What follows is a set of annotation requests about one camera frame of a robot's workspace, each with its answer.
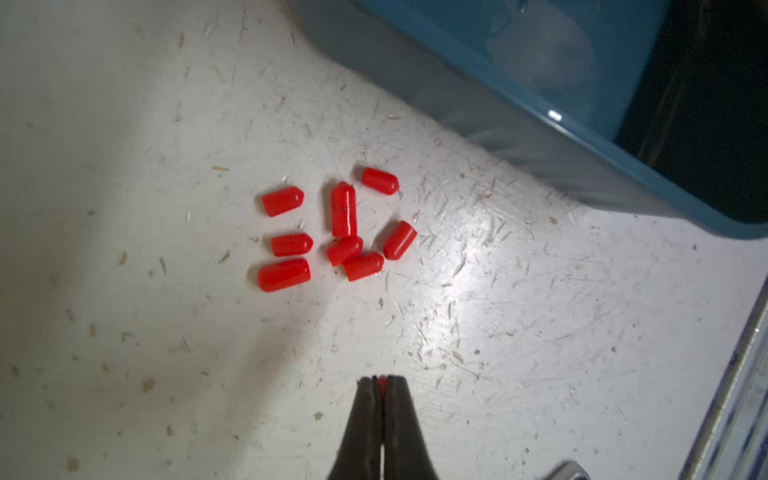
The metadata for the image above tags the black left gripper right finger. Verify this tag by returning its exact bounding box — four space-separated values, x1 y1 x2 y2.
383 375 438 480

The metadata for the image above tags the red sleeve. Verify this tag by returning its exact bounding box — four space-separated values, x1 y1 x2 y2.
330 181 357 238
382 221 418 261
362 167 400 196
343 252 385 282
261 186 305 217
326 236 364 267
257 258 311 293
270 233 314 258

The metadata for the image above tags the dark teal storage box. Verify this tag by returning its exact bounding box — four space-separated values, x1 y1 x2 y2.
290 1 767 240

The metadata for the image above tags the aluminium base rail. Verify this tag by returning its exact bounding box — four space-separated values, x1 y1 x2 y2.
679 286 767 479

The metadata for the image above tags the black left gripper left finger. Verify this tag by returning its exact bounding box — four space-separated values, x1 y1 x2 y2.
328 376 384 480

